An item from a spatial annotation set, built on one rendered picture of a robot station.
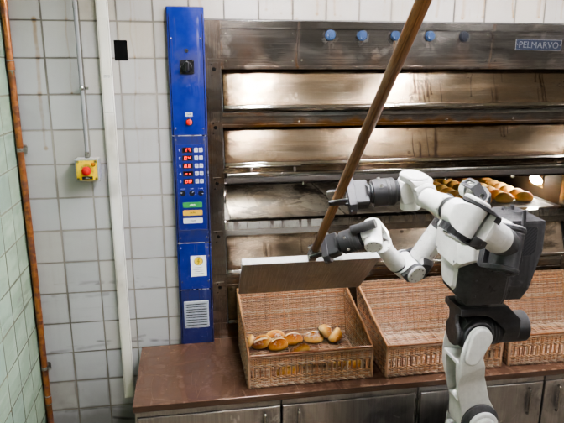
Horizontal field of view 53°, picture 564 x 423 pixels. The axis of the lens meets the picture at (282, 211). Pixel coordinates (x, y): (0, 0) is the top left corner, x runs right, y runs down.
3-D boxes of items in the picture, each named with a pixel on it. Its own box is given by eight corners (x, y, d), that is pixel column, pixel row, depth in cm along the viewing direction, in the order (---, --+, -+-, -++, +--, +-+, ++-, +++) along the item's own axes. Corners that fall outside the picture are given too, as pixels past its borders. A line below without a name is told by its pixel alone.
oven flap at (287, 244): (227, 273, 279) (225, 233, 281) (561, 255, 306) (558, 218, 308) (227, 273, 274) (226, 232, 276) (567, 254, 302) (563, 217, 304)
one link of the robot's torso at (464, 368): (479, 413, 227) (477, 305, 215) (502, 441, 210) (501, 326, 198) (443, 420, 225) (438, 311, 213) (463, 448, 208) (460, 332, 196)
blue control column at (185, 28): (186, 300, 480) (174, 33, 428) (206, 299, 482) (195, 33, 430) (185, 446, 295) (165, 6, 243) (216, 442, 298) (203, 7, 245)
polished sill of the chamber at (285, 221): (224, 227, 280) (224, 219, 279) (559, 212, 307) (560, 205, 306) (225, 230, 274) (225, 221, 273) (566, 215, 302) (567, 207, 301)
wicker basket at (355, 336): (235, 338, 286) (234, 286, 280) (344, 330, 296) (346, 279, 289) (246, 390, 240) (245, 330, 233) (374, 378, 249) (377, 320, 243)
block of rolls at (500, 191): (412, 183, 364) (413, 174, 363) (483, 181, 371) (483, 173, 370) (455, 206, 306) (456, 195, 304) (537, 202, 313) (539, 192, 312)
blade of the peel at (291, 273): (379, 258, 228) (378, 251, 229) (242, 265, 220) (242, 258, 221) (358, 286, 260) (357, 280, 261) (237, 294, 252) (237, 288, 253)
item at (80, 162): (79, 179, 257) (76, 157, 255) (101, 178, 259) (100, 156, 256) (75, 182, 250) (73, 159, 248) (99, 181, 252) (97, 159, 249)
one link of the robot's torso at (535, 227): (501, 279, 222) (509, 190, 213) (547, 316, 189) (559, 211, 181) (426, 283, 220) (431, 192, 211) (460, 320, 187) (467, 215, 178)
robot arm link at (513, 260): (477, 259, 171) (493, 267, 182) (508, 264, 166) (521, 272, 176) (485, 221, 173) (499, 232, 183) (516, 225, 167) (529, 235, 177)
